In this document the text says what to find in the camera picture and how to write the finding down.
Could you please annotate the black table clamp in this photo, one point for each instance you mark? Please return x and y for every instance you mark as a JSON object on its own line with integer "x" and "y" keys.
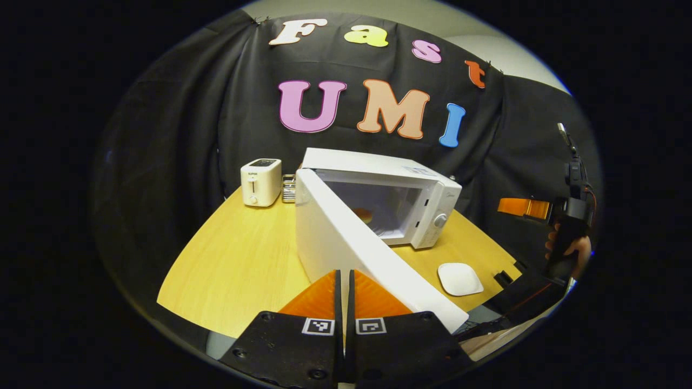
{"x": 520, "y": 265}
{"x": 503, "y": 279}

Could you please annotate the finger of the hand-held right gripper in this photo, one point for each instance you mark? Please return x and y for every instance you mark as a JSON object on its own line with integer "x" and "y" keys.
{"x": 524, "y": 208}

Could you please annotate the white square plate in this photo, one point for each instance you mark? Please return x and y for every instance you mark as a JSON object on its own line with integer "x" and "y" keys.
{"x": 459, "y": 278}

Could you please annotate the black backdrop cloth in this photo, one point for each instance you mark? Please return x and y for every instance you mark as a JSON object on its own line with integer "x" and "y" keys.
{"x": 173, "y": 135}

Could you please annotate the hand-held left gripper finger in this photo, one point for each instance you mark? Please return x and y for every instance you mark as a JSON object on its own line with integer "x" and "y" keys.
{"x": 350, "y": 302}
{"x": 338, "y": 302}

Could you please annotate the metal rack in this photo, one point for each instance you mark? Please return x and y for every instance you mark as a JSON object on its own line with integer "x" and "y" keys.
{"x": 289, "y": 189}

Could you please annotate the orange sugared doughnut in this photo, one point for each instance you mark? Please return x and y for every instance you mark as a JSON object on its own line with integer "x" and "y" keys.
{"x": 365, "y": 216}

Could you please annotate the white microwave oven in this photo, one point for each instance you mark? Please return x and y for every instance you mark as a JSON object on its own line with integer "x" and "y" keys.
{"x": 335, "y": 237}

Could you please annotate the white toaster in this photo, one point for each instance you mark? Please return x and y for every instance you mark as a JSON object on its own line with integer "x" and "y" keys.
{"x": 261, "y": 183}

